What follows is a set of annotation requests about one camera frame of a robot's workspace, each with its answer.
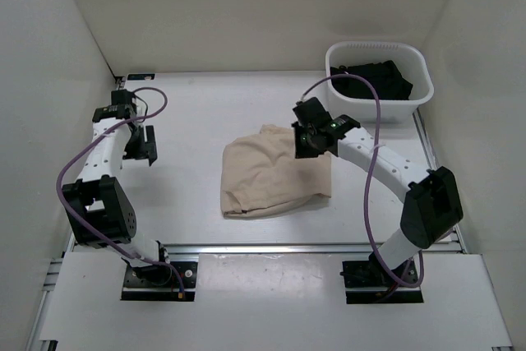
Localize beige trousers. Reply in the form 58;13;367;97
220;124;332;219

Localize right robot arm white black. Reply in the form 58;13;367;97
292;98;464;287

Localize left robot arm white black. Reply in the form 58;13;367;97
56;90;173;286

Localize black trousers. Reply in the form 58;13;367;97
330;60;413;100

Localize white plastic basket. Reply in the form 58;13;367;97
325;40;436;123

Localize black corner bracket label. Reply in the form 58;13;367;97
127;73;155;81

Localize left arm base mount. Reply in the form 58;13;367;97
121;258;198;302

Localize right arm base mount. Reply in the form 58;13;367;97
340;261;424;305

